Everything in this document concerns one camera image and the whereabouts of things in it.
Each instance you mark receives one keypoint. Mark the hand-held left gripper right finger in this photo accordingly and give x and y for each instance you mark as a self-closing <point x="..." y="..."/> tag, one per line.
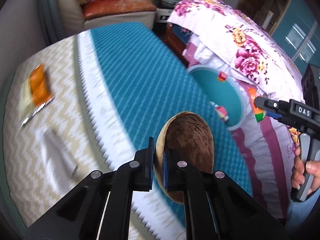
<point x="165" y="172"/>

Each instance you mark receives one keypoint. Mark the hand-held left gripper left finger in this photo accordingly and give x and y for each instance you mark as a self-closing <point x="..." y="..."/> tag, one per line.
<point x="150" y="165"/>

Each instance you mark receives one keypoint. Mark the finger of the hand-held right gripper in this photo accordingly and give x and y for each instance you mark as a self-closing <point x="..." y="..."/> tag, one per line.
<point x="272" y="106"/>

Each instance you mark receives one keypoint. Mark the orange green packet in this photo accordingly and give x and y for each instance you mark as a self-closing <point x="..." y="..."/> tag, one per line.
<point x="256" y="95"/>

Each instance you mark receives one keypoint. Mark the brown wooden bowl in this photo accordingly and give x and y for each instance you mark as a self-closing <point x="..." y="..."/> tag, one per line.
<point x="190" y="140"/>

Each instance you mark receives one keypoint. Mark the teal plastic bin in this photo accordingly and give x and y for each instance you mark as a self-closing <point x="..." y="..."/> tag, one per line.
<point x="220" y="92"/>

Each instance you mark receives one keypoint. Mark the person's right hand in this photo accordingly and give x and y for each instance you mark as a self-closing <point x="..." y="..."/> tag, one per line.
<point x="313" y="172"/>

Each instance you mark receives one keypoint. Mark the red sticker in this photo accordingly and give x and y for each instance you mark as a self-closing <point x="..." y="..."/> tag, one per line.
<point x="222" y="76"/>

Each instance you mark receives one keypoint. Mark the teal framed window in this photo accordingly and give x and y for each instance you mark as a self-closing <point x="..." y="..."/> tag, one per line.
<point x="297" y="35"/>

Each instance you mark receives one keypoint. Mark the floral pink blanket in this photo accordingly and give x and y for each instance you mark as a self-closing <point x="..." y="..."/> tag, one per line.
<point x="225" y="45"/>

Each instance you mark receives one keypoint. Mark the person's blue jeans leg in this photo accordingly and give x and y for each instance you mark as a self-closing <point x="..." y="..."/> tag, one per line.
<point x="300" y="210"/>

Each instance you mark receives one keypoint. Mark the wooden shelf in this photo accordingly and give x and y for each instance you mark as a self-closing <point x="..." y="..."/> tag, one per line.
<point x="265" y="2"/>

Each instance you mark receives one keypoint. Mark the orange snack packet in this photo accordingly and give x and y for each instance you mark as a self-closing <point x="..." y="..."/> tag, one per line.
<point x="40" y="87"/>

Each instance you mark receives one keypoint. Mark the orange seat cushion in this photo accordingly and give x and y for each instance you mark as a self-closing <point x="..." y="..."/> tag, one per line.
<point x="117" y="7"/>

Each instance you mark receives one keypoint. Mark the cream leather sofa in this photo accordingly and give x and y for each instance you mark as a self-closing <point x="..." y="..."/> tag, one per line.
<point x="70" y="10"/>

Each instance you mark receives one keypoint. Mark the wooden bed frame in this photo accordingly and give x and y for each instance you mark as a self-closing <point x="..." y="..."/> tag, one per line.
<point x="176" y="42"/>

